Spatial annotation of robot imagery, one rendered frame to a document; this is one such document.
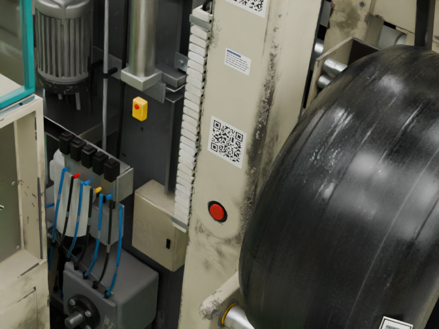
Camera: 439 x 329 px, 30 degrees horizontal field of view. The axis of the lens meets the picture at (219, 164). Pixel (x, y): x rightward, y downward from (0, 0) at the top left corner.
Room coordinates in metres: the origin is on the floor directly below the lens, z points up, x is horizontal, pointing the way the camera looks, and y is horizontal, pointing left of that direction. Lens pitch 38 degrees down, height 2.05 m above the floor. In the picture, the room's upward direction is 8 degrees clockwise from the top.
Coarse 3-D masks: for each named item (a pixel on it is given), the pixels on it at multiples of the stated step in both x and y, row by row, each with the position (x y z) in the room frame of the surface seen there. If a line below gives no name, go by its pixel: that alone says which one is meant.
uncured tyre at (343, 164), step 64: (384, 64) 1.07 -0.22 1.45; (320, 128) 0.96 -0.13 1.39; (384, 128) 0.94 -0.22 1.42; (320, 192) 0.88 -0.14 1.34; (384, 192) 0.86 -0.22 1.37; (256, 256) 0.87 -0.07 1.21; (320, 256) 0.83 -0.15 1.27; (384, 256) 0.80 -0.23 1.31; (256, 320) 0.86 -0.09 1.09; (320, 320) 0.79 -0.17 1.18
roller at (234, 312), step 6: (234, 306) 1.04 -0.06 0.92; (228, 312) 1.02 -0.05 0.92; (234, 312) 1.02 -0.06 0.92; (240, 312) 1.02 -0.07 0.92; (228, 318) 1.02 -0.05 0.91; (234, 318) 1.01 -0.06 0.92; (240, 318) 1.01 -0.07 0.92; (246, 318) 1.01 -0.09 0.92; (228, 324) 1.01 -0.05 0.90; (234, 324) 1.01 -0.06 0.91; (240, 324) 1.00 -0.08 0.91; (246, 324) 1.00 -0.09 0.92
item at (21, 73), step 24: (0, 0) 1.09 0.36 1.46; (24, 0) 1.13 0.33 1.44; (0, 24) 1.09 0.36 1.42; (24, 24) 1.13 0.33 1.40; (0, 48) 1.09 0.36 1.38; (24, 48) 1.13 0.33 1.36; (0, 72) 1.08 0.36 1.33; (24, 72) 1.12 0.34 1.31; (0, 96) 1.08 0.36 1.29; (24, 96) 1.11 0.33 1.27
